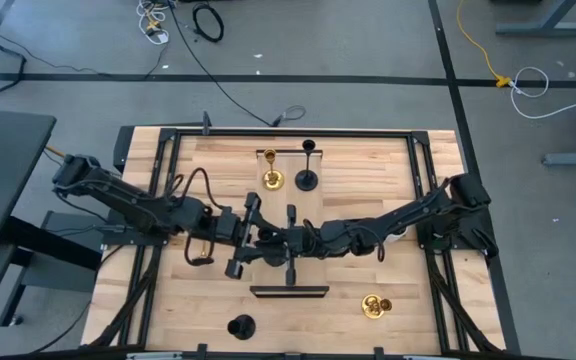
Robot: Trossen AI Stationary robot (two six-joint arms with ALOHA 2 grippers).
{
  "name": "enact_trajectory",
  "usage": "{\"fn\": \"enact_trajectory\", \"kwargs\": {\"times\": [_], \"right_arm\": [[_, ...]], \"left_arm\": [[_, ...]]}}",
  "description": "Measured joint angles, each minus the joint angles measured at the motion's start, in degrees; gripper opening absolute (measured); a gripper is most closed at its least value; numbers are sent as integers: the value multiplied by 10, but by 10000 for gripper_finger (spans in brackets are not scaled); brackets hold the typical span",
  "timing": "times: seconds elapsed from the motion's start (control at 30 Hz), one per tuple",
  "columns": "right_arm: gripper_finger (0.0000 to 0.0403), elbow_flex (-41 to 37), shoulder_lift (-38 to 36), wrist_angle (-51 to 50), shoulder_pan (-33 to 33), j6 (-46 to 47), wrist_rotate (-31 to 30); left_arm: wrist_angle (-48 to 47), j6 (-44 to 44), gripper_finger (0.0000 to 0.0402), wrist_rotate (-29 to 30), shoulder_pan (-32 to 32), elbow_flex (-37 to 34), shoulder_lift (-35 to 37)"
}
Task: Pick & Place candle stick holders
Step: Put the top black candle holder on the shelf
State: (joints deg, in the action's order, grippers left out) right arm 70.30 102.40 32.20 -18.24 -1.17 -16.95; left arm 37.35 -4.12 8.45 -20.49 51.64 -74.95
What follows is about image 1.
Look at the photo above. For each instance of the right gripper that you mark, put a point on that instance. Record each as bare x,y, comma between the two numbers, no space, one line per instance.
305,237

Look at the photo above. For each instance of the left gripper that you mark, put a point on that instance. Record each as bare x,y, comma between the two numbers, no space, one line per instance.
230,227

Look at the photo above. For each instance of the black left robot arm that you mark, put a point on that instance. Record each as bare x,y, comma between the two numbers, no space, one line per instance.
133,205

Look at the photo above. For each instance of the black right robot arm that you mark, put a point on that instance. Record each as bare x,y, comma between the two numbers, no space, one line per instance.
408,215

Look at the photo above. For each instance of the wooden riser with black legs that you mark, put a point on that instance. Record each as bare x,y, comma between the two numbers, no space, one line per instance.
273,205

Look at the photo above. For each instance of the white plant pot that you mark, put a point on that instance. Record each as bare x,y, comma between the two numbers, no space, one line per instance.
398,237

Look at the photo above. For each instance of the silver aluminium bar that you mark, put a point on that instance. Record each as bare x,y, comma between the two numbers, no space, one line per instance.
153,356

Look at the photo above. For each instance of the grey desk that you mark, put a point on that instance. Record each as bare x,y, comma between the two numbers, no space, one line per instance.
3,160

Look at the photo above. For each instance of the grey desk foot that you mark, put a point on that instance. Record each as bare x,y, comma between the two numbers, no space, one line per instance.
573,159

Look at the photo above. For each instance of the grey desk base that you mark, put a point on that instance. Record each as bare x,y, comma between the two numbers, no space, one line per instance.
543,29

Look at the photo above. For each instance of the black aluminium rig frame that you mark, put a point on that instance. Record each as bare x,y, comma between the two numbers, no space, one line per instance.
348,133

